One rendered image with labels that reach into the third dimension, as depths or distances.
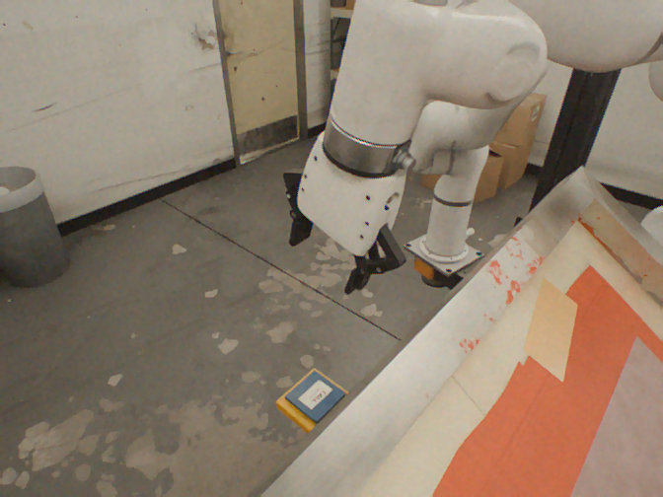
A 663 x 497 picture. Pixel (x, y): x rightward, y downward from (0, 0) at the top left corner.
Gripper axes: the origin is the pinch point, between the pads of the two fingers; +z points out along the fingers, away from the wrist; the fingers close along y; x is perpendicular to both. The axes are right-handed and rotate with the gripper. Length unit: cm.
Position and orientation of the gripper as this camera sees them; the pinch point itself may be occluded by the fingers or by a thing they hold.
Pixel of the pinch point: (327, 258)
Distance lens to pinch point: 50.8
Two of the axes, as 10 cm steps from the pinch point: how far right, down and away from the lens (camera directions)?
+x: -6.6, 4.5, -6.0
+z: -2.2, 6.5, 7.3
